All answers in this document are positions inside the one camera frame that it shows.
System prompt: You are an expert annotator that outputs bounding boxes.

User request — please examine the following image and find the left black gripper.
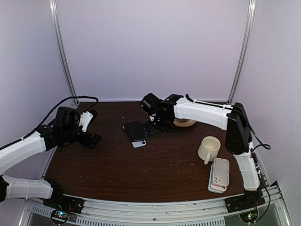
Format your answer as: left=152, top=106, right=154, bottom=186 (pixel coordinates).
left=63, top=119, right=102, bottom=150

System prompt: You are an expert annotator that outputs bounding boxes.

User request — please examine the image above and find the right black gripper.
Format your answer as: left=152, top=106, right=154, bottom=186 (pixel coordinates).
left=142, top=115, right=175, bottom=139

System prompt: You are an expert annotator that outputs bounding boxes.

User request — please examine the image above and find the black smartphone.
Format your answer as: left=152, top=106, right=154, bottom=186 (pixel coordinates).
left=123, top=121, right=146, bottom=142

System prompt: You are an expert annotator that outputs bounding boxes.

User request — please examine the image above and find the white phone case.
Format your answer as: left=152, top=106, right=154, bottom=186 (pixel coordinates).
left=211, top=158, right=230, bottom=187

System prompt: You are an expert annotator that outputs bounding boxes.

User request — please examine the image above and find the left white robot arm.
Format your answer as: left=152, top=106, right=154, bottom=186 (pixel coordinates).
left=0, top=107, right=102, bottom=209

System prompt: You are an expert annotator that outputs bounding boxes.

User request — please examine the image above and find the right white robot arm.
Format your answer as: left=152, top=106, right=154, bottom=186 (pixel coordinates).
left=140, top=93, right=260, bottom=208

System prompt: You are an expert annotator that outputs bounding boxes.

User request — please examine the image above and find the light blue phone case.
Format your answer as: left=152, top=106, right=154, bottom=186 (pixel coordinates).
left=208, top=163, right=229, bottom=194

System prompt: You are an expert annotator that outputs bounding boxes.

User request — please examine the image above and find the pink phone case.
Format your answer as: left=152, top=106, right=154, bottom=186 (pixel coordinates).
left=208, top=164, right=230, bottom=193

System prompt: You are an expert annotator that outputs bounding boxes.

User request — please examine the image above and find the light blue smartphone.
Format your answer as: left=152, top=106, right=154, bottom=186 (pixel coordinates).
left=132, top=140, right=147, bottom=148

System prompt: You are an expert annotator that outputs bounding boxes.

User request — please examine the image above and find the beige ceramic saucer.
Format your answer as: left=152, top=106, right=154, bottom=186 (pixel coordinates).
left=174, top=119, right=196, bottom=127

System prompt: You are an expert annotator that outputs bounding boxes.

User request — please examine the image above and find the cream ceramic mug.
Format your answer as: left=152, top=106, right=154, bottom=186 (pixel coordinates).
left=198, top=136, right=221, bottom=165

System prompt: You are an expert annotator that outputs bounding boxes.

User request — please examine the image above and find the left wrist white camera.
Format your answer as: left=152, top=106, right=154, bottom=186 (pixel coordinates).
left=79, top=111, right=93, bottom=132

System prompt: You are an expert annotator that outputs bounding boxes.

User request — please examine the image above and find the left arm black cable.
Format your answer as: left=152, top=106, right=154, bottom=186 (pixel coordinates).
left=32, top=95, right=99, bottom=132

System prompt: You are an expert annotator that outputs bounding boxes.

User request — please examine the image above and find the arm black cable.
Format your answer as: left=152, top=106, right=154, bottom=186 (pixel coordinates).
left=32, top=95, right=99, bottom=132
left=235, top=103, right=272, bottom=212

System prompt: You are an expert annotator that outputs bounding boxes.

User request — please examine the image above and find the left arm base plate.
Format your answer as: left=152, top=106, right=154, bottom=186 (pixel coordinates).
left=42, top=196, right=84, bottom=214

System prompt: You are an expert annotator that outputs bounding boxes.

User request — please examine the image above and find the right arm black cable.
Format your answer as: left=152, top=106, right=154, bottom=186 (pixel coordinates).
left=235, top=103, right=272, bottom=212

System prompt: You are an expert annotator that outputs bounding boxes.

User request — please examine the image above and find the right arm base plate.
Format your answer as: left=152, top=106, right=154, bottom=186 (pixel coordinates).
left=225, top=190, right=265, bottom=213

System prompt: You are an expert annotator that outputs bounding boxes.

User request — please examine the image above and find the left aluminium frame post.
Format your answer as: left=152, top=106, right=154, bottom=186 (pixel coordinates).
left=49, top=0, right=76, bottom=97

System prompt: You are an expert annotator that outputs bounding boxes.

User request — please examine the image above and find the aluminium frame post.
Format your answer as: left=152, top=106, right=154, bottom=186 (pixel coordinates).
left=227, top=0, right=257, bottom=104
left=49, top=0, right=76, bottom=97

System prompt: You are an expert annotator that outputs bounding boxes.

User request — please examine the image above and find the right aluminium frame post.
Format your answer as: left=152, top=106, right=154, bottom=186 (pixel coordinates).
left=227, top=0, right=257, bottom=104

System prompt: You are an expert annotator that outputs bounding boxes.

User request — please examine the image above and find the aluminium front rail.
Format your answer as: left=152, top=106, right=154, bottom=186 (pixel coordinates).
left=17, top=185, right=292, bottom=226

